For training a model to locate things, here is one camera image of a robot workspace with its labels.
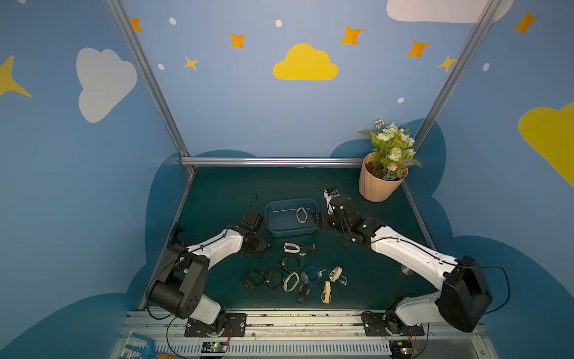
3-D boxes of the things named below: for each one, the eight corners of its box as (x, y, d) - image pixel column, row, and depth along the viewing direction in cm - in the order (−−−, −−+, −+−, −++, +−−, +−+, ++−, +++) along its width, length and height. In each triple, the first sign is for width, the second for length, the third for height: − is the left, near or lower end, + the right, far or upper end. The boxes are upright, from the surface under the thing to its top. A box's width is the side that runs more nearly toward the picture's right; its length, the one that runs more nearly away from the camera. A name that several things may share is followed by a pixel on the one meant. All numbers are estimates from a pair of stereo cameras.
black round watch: (285, 275, 88) (285, 271, 84) (279, 263, 90) (279, 259, 87) (299, 267, 90) (300, 263, 86) (293, 256, 92) (293, 252, 89)
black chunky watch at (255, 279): (243, 286, 84) (241, 283, 81) (254, 269, 88) (253, 265, 85) (256, 294, 82) (255, 291, 80) (267, 276, 87) (266, 273, 84)
